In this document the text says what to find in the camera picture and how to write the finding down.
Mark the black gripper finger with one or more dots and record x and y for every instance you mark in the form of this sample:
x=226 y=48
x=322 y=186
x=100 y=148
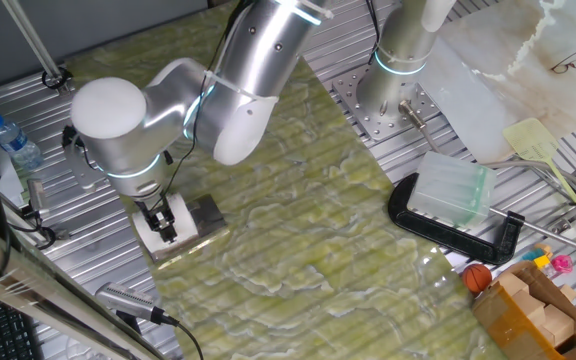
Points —
x=148 y=226
x=169 y=232

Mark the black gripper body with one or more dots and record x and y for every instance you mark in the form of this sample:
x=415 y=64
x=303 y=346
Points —
x=155 y=210

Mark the white toilet paper roll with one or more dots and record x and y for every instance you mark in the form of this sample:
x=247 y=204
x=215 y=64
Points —
x=183 y=220

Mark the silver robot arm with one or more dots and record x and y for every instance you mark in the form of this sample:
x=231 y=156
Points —
x=118 y=150

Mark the green marble pattern mat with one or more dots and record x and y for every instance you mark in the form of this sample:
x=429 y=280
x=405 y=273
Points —
x=293 y=225

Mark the white paper sheet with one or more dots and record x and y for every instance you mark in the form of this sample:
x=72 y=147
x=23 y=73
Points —
x=3 y=180

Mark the clear water bottle blue cap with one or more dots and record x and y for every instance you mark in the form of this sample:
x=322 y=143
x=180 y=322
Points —
x=15 y=145

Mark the thin metal stand pole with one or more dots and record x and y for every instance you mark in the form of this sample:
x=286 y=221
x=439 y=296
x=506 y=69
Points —
x=28 y=35

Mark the clear plastic cup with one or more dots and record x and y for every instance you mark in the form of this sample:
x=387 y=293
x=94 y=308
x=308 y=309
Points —
x=438 y=280

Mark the black C-clamp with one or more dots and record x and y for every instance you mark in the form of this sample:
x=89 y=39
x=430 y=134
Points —
x=448 y=237

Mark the translucent plastic box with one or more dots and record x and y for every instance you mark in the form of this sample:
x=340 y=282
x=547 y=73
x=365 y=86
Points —
x=450 y=190

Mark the small orange basketball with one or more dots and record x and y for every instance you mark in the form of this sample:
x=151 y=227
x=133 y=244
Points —
x=477 y=278

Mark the brown cardboard box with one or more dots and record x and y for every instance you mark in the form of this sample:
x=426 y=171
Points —
x=503 y=330

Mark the plain wooden block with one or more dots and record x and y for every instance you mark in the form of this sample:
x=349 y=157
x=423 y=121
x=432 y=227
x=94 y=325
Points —
x=513 y=286
x=528 y=307
x=559 y=325

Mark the white marble pattern sheet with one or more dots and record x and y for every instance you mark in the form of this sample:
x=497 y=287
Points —
x=493 y=100

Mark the small teal block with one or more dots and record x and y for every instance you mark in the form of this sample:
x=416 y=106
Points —
x=532 y=254

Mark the yellow-green spatula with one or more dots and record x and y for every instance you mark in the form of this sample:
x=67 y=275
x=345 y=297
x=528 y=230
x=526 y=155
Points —
x=530 y=140

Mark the small yellow block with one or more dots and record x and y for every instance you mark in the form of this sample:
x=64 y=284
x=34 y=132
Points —
x=542 y=262

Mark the pink toy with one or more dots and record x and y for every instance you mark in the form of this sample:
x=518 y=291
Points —
x=562 y=264

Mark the silver finned camera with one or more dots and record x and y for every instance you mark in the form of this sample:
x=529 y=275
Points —
x=123 y=300

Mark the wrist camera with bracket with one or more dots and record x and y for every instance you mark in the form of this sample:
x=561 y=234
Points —
x=80 y=170

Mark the small silver camera on mount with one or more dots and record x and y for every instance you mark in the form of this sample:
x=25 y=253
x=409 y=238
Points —
x=37 y=197

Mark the aluminium frame beam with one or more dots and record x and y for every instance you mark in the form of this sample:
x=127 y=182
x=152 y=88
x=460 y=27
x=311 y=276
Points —
x=28 y=295

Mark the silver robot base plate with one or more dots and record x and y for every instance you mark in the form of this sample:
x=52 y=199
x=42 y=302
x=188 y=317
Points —
x=373 y=120

